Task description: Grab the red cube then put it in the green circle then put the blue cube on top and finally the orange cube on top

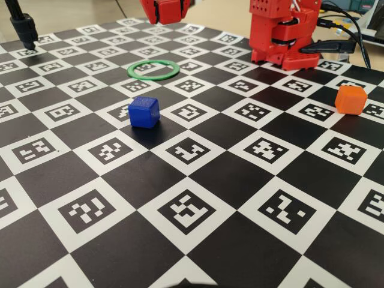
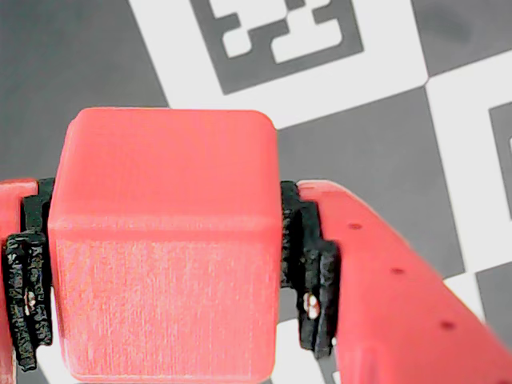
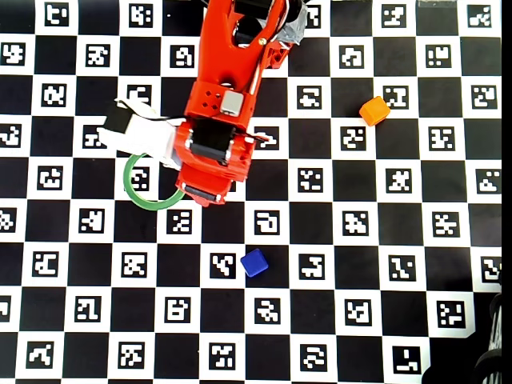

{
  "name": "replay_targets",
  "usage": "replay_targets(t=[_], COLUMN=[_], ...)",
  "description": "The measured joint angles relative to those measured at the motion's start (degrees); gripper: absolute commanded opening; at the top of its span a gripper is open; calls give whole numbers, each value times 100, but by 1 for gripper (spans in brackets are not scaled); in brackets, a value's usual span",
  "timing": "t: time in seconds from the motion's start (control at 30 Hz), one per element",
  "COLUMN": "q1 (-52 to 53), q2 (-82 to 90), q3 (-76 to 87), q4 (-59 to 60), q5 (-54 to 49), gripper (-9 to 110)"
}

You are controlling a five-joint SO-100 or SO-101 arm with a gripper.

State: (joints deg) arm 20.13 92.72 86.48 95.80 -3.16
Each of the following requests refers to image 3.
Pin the blue cube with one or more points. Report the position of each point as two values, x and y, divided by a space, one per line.
254 263

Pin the red robot arm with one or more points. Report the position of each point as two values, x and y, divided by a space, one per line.
224 60

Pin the orange cube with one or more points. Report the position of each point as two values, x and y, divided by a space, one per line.
374 111

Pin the black coiled gooseneck holder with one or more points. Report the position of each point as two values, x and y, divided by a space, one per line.
496 316

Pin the black white marker checkerboard mat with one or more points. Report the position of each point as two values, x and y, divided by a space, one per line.
360 260

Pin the grey tape patch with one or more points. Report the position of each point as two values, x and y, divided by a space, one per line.
294 30

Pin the red gripper black motor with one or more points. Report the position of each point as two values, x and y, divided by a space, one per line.
203 193

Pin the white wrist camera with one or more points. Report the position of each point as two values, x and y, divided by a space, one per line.
148 136

